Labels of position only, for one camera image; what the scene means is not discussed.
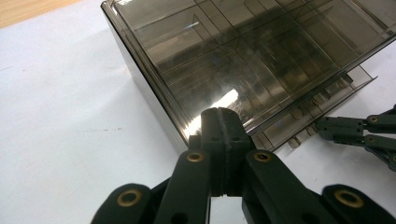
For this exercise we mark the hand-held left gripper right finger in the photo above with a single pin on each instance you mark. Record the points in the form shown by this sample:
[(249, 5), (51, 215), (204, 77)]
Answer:
[(264, 180)]

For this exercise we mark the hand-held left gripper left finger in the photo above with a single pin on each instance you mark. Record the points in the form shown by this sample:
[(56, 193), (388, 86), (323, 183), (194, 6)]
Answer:
[(199, 174)]

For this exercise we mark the white table sheet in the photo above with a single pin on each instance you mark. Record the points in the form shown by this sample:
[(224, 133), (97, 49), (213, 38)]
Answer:
[(62, 124)]

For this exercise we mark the wooden table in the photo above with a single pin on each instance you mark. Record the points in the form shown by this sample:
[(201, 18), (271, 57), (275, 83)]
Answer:
[(25, 9)]

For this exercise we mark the smoky transparent drawer cabinet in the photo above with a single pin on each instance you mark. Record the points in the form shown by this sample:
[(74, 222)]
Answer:
[(218, 56)]

